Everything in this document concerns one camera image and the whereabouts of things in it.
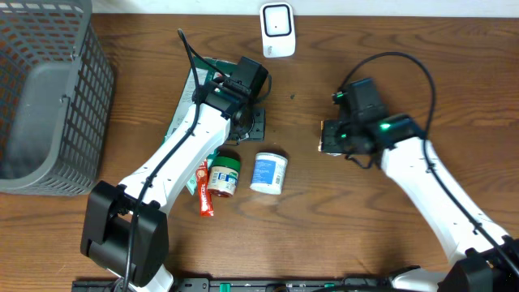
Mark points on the grey plastic mesh basket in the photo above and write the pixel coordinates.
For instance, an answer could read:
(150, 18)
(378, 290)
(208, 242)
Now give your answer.
(57, 89)

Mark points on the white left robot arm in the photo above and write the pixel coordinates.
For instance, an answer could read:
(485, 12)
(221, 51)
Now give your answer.
(126, 225)

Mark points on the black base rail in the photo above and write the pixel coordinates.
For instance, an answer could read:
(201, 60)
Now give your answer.
(206, 285)

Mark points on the green-lid jar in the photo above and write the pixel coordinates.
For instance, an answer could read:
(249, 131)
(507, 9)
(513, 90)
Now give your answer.
(223, 176)

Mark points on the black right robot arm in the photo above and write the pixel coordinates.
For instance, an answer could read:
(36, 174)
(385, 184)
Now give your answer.
(482, 255)

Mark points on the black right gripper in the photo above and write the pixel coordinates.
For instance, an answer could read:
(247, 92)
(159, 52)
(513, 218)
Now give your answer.
(329, 143)

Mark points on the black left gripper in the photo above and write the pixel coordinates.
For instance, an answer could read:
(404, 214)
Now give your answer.
(259, 135)

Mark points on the white barcode scanner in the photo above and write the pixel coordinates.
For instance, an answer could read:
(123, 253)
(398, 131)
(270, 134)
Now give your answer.
(277, 29)

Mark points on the red stick sachet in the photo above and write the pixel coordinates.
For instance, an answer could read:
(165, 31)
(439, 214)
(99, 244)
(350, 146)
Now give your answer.
(205, 200)

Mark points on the white blue-label tub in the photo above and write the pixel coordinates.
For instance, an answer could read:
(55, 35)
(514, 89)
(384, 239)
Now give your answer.
(268, 173)

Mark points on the orange snack packet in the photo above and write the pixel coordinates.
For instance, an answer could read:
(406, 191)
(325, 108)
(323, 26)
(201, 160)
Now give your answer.
(321, 136)

